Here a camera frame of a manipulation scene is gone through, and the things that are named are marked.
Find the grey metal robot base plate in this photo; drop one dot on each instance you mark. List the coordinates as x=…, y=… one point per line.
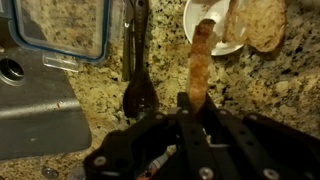
x=39, y=112

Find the toasted bread slice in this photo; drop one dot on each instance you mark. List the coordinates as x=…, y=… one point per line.
x=204, y=40

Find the white ceramic bowl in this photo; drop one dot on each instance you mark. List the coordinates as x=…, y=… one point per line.
x=210, y=14

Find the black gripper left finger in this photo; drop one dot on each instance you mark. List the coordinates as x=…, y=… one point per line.
x=126, y=154

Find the clear blue-rimmed container lid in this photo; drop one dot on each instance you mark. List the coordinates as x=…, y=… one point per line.
x=66, y=32

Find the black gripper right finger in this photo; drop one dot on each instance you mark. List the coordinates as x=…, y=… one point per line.
x=260, y=148

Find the black spoon on counter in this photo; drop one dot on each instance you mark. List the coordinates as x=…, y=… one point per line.
x=140, y=97

